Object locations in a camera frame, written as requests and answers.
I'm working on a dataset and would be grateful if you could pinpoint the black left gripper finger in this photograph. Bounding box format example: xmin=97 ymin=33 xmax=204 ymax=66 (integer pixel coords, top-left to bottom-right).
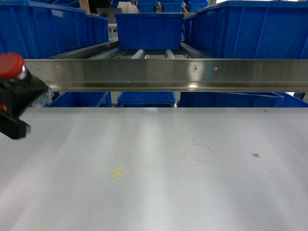
xmin=0 ymin=72 xmax=48 ymax=140

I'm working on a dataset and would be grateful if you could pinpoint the red emergency stop push button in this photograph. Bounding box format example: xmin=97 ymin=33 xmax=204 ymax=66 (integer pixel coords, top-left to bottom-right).
xmin=0 ymin=52 xmax=55 ymax=106

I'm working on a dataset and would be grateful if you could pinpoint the blue bin lower left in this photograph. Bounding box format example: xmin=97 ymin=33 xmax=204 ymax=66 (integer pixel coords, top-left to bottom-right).
xmin=48 ymin=91 xmax=112 ymax=107

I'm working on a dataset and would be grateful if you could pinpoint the blue bin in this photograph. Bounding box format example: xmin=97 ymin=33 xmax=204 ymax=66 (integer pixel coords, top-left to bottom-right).
xmin=117 ymin=91 xmax=176 ymax=107
xmin=190 ymin=0 xmax=308 ymax=59
xmin=178 ymin=92 xmax=284 ymax=108
xmin=115 ymin=13 xmax=184 ymax=51
xmin=48 ymin=91 xmax=112 ymax=107
xmin=0 ymin=0 xmax=109 ymax=59

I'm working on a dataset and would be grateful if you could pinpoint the blue bin upper left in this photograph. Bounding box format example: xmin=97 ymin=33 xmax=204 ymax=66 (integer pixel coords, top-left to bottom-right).
xmin=0 ymin=0 xmax=109 ymax=59

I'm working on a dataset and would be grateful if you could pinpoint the blue bin lower centre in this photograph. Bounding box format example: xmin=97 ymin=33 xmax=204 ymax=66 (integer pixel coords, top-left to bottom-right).
xmin=117 ymin=91 xmax=176 ymax=107

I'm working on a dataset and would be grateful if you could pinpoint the yellow tape scrap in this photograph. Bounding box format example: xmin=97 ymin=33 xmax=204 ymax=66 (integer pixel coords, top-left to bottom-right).
xmin=111 ymin=167 xmax=125 ymax=179

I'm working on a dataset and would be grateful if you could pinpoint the blue bin upper centre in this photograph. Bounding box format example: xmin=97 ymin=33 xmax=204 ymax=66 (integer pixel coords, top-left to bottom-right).
xmin=115 ymin=13 xmax=184 ymax=51

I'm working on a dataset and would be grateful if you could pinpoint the blue bin lower right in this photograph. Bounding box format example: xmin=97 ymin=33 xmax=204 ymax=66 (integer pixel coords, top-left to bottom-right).
xmin=178 ymin=92 xmax=284 ymax=108

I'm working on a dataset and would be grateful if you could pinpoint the blue bin upper right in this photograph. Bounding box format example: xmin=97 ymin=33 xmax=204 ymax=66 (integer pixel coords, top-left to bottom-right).
xmin=190 ymin=0 xmax=308 ymax=59

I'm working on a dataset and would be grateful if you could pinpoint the stainless steel shelf rail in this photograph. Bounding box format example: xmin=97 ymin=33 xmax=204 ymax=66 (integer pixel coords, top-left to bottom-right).
xmin=26 ymin=59 xmax=308 ymax=92

